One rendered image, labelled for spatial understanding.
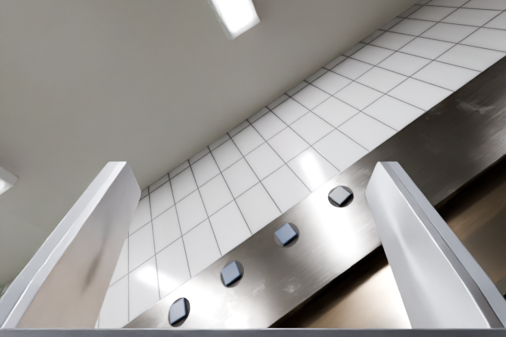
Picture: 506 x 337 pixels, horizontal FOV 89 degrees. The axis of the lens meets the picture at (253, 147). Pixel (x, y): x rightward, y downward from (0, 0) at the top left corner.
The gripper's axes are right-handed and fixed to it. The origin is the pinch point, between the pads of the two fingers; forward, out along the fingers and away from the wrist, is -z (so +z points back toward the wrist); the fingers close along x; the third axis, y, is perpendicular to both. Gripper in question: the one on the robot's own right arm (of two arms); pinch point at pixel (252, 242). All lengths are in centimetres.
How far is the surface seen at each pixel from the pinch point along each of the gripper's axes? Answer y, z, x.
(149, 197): 73, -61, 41
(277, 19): 17, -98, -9
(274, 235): 53, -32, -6
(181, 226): 66, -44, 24
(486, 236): 36, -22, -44
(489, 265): 36, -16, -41
